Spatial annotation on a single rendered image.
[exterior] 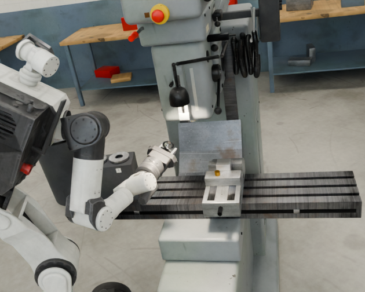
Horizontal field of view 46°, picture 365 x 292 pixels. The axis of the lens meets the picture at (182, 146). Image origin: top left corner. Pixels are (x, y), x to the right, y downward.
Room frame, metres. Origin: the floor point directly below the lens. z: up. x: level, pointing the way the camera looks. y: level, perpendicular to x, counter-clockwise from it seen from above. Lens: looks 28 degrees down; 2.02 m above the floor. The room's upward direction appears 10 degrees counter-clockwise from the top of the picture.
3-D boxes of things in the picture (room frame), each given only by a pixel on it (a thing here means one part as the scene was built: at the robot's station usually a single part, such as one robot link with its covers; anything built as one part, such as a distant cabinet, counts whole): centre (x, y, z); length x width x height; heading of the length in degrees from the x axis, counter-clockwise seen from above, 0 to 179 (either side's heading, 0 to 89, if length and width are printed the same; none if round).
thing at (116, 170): (1.70, 0.33, 1.04); 0.22 x 0.12 x 0.20; 84
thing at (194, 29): (1.67, -0.07, 1.68); 0.34 x 0.24 x 0.10; 165
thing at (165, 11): (1.41, 0.00, 1.76); 0.06 x 0.02 x 0.06; 75
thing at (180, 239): (1.63, -0.06, 0.80); 0.50 x 0.35 x 0.12; 165
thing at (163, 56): (1.63, -0.06, 1.47); 0.21 x 0.19 x 0.32; 75
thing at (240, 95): (2.23, -0.22, 0.78); 0.50 x 0.47 x 1.56; 165
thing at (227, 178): (1.55, -0.15, 1.03); 0.15 x 0.06 x 0.04; 75
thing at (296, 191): (1.62, -0.09, 0.90); 1.24 x 0.23 x 0.08; 75
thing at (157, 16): (1.38, 0.01, 1.76); 0.04 x 0.03 x 0.04; 75
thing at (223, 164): (1.60, -0.16, 1.04); 0.06 x 0.05 x 0.06; 75
